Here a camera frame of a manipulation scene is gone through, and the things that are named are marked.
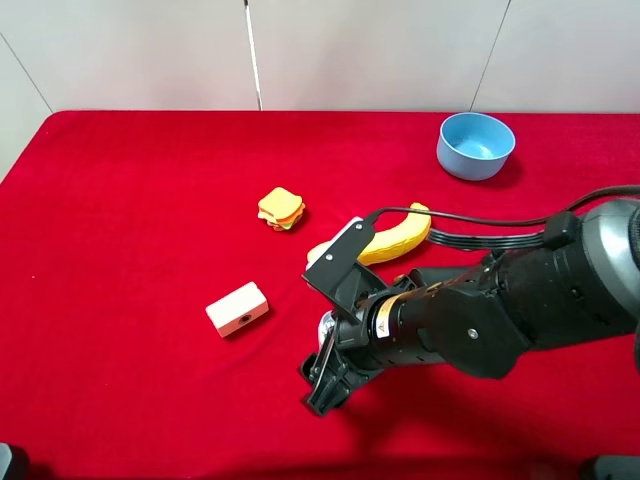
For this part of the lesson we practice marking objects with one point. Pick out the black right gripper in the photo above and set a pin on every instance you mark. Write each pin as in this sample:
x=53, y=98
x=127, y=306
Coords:
x=355, y=346

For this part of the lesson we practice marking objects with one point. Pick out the clear pill bottle silver cap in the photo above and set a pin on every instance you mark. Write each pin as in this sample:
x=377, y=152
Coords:
x=327, y=328

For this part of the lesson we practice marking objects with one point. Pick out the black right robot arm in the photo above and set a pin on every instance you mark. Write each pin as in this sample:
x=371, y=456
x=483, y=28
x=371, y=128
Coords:
x=578, y=282

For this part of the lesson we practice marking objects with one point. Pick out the white and brick box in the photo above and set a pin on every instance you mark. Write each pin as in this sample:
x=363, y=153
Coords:
x=237, y=309

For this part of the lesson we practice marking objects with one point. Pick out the toy sandwich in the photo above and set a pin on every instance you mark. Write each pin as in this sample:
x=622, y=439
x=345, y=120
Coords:
x=281, y=209

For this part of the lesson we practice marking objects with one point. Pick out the yellow banana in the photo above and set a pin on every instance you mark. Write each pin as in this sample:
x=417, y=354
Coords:
x=388, y=244

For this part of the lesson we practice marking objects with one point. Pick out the red table cloth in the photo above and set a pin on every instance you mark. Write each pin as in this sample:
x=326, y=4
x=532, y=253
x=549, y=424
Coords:
x=118, y=229

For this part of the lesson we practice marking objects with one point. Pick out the blue bowl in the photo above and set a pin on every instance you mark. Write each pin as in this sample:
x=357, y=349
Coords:
x=474, y=146

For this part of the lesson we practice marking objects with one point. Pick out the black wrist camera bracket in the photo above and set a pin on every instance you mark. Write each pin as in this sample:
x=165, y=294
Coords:
x=339, y=276

